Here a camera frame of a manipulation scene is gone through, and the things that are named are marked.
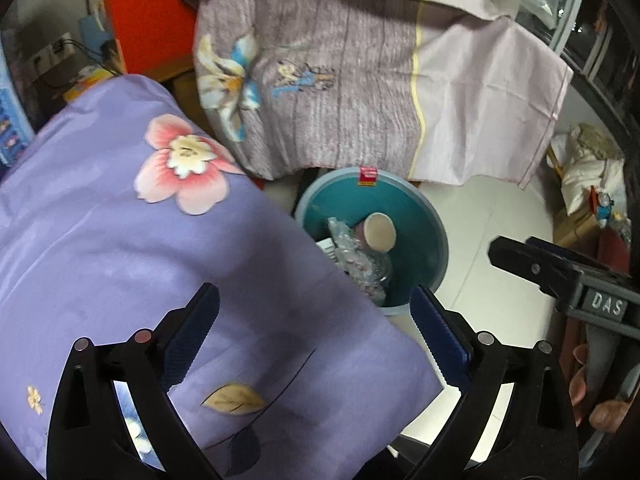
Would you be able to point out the crushed clear plastic bottle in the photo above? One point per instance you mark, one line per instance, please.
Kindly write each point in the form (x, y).
(369, 270)

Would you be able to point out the yellow flat book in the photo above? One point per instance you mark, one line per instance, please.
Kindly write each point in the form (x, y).
(88, 77)

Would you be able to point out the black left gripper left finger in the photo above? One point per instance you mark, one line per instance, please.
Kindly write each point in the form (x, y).
(159, 359)

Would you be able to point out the red cardboard box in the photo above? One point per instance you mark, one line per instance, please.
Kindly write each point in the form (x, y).
(154, 37)

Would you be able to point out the blue toy box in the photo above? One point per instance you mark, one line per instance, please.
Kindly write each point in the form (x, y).
(15, 129)

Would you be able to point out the purple floral bed cover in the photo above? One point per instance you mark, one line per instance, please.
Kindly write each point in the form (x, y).
(119, 212)

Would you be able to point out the pink paper cup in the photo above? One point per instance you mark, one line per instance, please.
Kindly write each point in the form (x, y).
(376, 232)

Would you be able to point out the white paper towel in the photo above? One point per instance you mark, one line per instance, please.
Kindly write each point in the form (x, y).
(328, 247)

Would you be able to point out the teal round trash bin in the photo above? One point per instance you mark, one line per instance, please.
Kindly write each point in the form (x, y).
(421, 253)

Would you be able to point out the white stuffed bag pile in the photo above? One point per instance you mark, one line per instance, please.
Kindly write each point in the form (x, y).
(594, 160)

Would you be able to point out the white wall power strip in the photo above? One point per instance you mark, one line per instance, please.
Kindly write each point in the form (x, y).
(51, 55)

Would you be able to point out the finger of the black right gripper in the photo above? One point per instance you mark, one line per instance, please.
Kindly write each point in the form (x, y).
(509, 255)
(542, 255)

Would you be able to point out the grey floral draped sheet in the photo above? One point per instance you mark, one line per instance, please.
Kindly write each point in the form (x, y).
(430, 90)

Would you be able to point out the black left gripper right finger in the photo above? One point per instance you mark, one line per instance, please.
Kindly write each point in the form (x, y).
(466, 359)

